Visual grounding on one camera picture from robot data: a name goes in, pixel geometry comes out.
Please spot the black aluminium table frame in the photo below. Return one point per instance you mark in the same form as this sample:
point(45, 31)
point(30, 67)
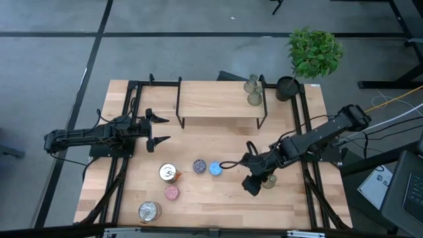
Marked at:
point(158, 83)

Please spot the black desk frame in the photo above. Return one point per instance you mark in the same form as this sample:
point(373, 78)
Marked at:
point(406, 36)

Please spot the silver aluminium frame profile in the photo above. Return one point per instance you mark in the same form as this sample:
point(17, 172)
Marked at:
point(305, 234)
point(122, 231)

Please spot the dark red floral candle tin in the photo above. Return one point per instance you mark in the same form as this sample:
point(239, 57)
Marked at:
point(199, 166)

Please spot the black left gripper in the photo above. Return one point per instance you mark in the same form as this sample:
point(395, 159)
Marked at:
point(149, 127)

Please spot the ribbed glass candle stick holder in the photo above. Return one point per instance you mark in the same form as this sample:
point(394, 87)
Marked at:
point(271, 182)
point(250, 86)
point(254, 98)

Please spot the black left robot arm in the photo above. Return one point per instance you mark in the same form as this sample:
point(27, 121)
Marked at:
point(82, 135)

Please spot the white printed paper sheet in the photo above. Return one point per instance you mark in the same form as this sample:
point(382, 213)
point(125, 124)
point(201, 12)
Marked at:
point(375, 188)

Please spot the black plant pot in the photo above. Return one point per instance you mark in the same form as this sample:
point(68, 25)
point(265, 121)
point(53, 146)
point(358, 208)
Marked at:
point(285, 89)

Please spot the wooden shelf riser black legs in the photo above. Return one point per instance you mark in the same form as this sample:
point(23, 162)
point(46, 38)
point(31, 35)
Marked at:
point(218, 99)

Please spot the dark grey laptop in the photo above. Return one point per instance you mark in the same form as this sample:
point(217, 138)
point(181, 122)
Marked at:
point(404, 195)

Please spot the blue patterned candle tin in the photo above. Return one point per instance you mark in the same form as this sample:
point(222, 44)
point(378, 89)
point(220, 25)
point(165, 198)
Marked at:
point(215, 168)

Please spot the pink floral candle tin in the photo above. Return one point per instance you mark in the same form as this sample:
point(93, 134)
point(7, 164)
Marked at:
point(172, 192)

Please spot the silver candle can orange label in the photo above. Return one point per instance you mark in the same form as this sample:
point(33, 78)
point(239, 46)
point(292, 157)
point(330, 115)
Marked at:
point(148, 211)

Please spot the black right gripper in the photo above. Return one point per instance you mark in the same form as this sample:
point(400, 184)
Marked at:
point(252, 185)

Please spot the dark flat panel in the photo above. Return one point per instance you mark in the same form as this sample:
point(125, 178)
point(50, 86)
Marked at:
point(229, 76)

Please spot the green leafy plant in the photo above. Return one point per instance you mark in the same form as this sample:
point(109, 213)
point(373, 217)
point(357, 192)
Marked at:
point(314, 53)

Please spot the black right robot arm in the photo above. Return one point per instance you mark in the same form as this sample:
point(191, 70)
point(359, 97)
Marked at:
point(314, 139)

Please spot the silver candle can orange tag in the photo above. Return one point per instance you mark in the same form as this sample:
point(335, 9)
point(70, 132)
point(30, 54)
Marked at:
point(168, 172)

